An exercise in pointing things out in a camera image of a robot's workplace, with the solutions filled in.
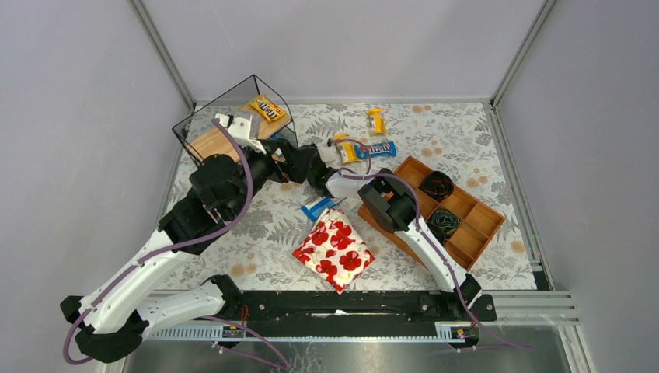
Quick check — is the yellow m&m candy bag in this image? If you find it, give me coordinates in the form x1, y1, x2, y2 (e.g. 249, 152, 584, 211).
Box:
249, 95, 287, 123

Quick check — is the yellow candy bar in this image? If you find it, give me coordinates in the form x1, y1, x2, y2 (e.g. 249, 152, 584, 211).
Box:
367, 107, 387, 135
330, 134, 360, 164

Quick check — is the blue m&m candy bag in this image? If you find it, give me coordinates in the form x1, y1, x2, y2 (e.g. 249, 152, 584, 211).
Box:
355, 141, 397, 159

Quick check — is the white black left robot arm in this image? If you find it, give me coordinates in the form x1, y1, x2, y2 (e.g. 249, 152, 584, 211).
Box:
60, 139, 333, 363

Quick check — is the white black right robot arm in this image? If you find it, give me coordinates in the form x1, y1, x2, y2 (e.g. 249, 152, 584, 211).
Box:
299, 145, 483, 311

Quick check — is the floral patterned table mat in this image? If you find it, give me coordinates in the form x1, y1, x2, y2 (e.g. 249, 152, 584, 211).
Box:
159, 103, 536, 291

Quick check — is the red poppy folded cloth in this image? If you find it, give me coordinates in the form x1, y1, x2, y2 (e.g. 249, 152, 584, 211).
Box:
292, 208, 375, 295

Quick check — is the brown wooden divided tray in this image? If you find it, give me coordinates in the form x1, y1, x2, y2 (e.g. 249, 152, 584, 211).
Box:
357, 155, 507, 272

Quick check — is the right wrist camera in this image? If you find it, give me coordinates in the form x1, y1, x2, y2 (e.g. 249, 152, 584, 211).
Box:
317, 145, 340, 165

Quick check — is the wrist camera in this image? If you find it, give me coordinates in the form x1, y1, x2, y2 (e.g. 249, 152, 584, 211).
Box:
317, 145, 340, 165
211, 111, 267, 154

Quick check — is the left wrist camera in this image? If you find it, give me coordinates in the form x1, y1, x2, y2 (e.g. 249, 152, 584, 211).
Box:
211, 111, 267, 154

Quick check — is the black wire wooden shelf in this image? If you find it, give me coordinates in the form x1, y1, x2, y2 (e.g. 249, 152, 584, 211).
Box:
172, 74, 298, 166

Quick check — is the dark multicolour coiled cable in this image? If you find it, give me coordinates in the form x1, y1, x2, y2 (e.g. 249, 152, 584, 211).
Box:
426, 208, 463, 243

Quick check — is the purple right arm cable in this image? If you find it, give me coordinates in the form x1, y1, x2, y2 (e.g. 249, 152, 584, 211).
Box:
334, 138, 536, 352

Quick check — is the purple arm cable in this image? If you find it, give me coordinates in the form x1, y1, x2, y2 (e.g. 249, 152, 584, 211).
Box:
62, 118, 292, 371
334, 138, 536, 352

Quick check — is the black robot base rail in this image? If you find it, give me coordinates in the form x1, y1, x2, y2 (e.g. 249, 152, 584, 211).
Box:
213, 281, 497, 338

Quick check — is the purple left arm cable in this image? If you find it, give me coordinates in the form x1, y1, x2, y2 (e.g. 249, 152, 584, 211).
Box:
62, 118, 292, 371

